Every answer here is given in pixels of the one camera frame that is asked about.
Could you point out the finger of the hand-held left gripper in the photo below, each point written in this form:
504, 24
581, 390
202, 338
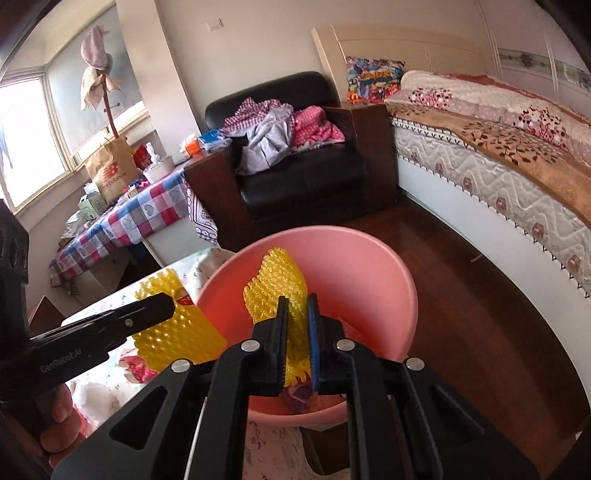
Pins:
143, 314

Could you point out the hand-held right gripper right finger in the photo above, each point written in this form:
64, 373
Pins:
315, 341

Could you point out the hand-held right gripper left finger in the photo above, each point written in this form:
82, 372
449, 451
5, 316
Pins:
281, 341

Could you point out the yellow foam net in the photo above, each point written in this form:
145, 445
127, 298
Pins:
277, 277
184, 337

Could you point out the pink paper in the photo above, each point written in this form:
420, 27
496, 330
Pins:
135, 368

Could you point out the pink plastic basin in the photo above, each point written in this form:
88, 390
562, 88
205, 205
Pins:
360, 267

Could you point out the person's left hand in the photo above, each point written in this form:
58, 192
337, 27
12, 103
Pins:
62, 415

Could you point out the checked heart tablecloth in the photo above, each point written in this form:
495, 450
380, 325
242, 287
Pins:
138, 212

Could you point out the floral tablecloth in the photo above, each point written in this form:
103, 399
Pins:
272, 450

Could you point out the clear plastic bag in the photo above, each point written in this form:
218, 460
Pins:
74, 224

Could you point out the purple patterned cloth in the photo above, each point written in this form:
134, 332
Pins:
203, 217

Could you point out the green cardboard box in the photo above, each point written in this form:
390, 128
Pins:
91, 206

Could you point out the white bowl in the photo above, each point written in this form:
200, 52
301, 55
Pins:
159, 170

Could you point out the brown paper bag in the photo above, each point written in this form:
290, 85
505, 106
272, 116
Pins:
113, 170

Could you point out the black armchair with clothes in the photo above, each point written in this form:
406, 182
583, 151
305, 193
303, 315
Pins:
300, 194

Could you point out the red packet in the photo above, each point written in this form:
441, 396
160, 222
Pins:
143, 157

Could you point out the orange tissue box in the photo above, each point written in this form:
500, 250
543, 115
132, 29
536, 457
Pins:
190, 147

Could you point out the blue plastic packet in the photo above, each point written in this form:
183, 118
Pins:
214, 140

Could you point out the white framed window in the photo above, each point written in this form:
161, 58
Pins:
21, 134

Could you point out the grey garment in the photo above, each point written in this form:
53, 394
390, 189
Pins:
265, 143

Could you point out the wooden coat rack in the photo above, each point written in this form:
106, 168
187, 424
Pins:
112, 115

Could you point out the bed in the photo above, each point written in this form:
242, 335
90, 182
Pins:
461, 194

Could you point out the pink dotted cloth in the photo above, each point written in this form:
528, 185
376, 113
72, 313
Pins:
318, 127

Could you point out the pink checked garment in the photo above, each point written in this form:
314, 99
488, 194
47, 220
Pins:
247, 115

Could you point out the beige cloth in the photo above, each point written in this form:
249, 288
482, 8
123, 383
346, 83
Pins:
91, 90

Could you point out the coat rack with hats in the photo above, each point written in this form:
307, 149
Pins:
120, 60

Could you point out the colourful pillow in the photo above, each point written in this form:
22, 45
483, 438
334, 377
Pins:
374, 78

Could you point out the pale pink hat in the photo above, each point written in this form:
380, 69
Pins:
94, 46

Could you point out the brown floral blanket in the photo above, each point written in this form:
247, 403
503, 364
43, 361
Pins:
498, 138

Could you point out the white wardrobe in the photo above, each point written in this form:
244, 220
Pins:
531, 41

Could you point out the white wall switch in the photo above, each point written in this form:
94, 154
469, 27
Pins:
215, 23

